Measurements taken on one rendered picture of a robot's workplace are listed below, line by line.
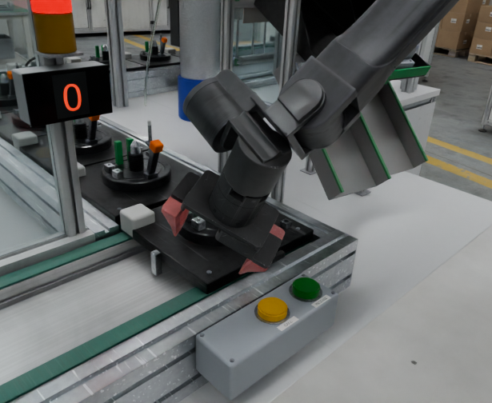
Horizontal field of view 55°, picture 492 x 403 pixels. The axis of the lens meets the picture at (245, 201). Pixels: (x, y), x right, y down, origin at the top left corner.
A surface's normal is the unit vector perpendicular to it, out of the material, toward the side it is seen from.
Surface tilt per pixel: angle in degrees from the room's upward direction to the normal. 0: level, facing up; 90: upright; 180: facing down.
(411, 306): 0
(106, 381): 0
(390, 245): 0
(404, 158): 45
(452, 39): 90
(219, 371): 90
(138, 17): 90
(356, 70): 56
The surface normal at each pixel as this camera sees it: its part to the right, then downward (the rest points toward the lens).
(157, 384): 0.69, 0.36
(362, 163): 0.42, -0.35
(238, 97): -0.29, -0.19
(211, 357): -0.72, 0.29
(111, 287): 0.04, -0.89
